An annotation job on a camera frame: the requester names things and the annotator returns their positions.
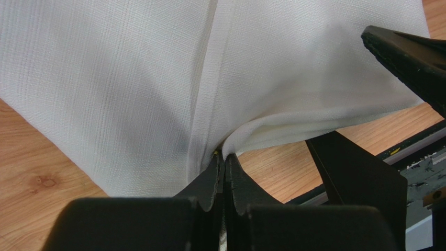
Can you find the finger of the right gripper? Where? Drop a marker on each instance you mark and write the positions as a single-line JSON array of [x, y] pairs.
[[353, 176], [416, 61]]

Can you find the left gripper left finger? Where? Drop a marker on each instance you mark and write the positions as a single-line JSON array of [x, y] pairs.
[[207, 192]]

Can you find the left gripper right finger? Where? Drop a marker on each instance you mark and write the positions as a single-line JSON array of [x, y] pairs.
[[241, 192]]

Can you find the white cloth napkin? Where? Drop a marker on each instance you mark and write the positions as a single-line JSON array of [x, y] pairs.
[[138, 94]]

